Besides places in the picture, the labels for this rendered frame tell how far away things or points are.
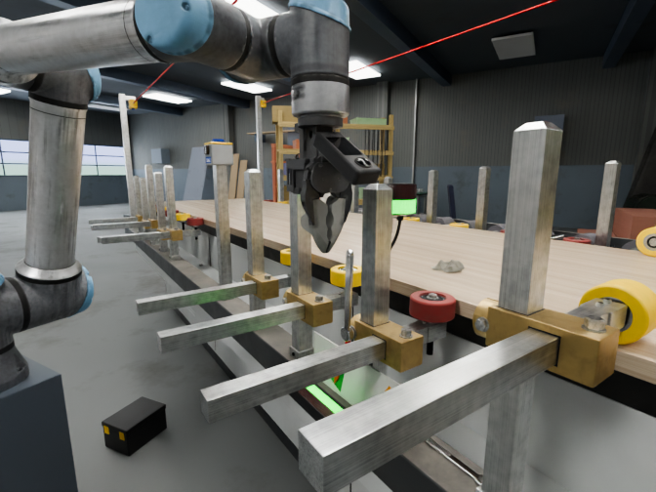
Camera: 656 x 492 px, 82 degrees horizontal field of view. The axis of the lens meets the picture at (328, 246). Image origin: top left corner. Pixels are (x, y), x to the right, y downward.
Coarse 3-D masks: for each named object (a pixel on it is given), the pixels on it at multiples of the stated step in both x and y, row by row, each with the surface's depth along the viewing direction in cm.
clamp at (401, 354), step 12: (360, 324) 65; (384, 324) 64; (396, 324) 64; (360, 336) 66; (384, 336) 60; (396, 336) 60; (420, 336) 60; (396, 348) 58; (408, 348) 58; (420, 348) 60; (384, 360) 61; (396, 360) 59; (408, 360) 59; (420, 360) 60
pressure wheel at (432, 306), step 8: (416, 296) 68; (424, 296) 69; (432, 296) 67; (440, 296) 69; (448, 296) 68; (416, 304) 66; (424, 304) 65; (432, 304) 64; (440, 304) 64; (448, 304) 64; (416, 312) 66; (424, 312) 65; (432, 312) 64; (440, 312) 64; (448, 312) 65; (424, 320) 65; (432, 320) 64; (440, 320) 64; (448, 320) 65; (432, 344) 69; (432, 352) 70
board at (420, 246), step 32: (288, 224) 171; (352, 224) 171; (416, 224) 171; (320, 256) 104; (416, 256) 104; (448, 256) 104; (480, 256) 104; (576, 256) 104; (608, 256) 104; (640, 256) 104; (416, 288) 76; (448, 288) 75; (480, 288) 75; (576, 288) 75; (640, 352) 48
